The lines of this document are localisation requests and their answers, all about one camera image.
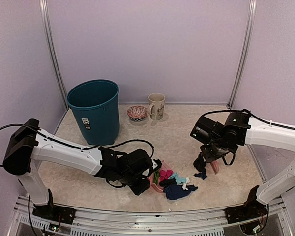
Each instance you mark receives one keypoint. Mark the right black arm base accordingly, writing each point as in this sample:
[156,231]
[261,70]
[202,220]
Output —
[249,210]

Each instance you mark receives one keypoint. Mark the right aluminium corner post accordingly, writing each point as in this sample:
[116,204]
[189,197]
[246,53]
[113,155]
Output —
[244,52]

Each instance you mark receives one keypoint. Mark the left aluminium corner post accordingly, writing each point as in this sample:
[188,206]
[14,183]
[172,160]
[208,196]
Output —
[50,44]

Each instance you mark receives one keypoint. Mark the pile of coloured scraps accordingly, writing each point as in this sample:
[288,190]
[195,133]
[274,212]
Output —
[176,179]

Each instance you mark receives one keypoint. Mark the aluminium front rail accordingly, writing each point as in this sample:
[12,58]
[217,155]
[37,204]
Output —
[91,222]

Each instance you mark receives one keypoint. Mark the dark blue scrap right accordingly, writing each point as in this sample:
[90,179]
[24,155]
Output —
[201,175]

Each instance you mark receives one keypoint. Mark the pink hand brush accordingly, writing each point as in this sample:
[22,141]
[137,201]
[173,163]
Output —
[215,166]

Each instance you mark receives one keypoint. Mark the pink dustpan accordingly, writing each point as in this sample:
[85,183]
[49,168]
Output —
[160,175]

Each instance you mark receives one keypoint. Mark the beige ceramic mug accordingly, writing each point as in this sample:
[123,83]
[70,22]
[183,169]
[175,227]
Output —
[156,106]

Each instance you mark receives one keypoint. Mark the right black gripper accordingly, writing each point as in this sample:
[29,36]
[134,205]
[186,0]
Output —
[209,157]

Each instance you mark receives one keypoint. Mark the patterned small bowl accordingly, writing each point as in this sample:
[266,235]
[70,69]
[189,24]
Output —
[137,113]

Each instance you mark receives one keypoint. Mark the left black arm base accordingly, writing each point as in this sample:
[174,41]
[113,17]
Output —
[50,211]

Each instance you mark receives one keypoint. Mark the black scrap right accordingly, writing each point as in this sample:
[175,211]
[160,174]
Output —
[200,163]

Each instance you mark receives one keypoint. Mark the large dark blue scrap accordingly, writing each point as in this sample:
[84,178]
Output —
[175,192]

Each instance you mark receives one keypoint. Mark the teal plastic bucket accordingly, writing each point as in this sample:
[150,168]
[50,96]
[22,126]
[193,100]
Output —
[94,105]

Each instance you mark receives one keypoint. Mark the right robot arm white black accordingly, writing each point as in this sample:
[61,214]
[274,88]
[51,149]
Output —
[244,128]

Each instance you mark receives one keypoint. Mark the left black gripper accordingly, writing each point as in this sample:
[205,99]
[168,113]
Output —
[137,191]

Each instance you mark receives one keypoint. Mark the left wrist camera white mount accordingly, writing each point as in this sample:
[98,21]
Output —
[157,164]

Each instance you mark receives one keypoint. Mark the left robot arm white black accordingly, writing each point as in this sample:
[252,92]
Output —
[30,142]

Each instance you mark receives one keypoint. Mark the aluminium corner post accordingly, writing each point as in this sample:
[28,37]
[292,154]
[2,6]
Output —
[50,44]
[244,52]

